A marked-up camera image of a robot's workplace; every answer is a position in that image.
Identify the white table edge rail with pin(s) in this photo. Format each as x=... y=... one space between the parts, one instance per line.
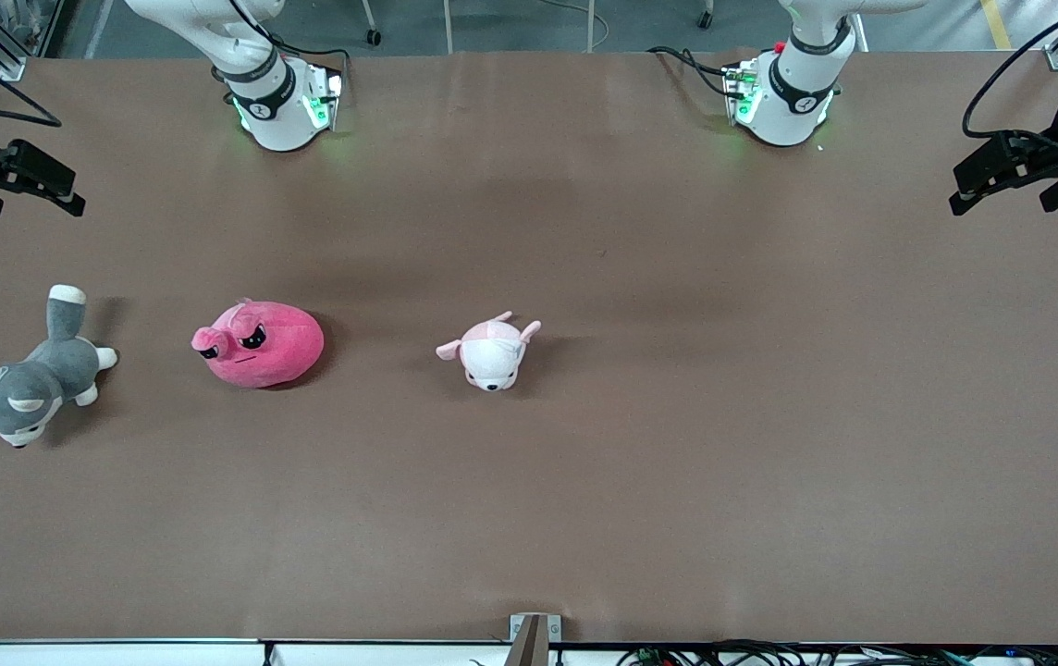
x=122 y=655

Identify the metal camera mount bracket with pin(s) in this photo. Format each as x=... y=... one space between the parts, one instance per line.
x=535 y=638

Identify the magenta round plush toy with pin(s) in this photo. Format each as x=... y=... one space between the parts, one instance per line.
x=279 y=347

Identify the grey white husky plush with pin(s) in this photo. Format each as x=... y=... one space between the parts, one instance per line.
x=39 y=379

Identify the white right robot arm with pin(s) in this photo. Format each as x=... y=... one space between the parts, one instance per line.
x=275 y=120

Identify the white metal stand leg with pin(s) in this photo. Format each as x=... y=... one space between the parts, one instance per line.
x=591 y=26
x=448 y=26

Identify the black caster wheel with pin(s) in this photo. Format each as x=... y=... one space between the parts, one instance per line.
x=705 y=17
x=373 y=37

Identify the white pink dog plush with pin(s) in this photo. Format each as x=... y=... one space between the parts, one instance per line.
x=492 y=356

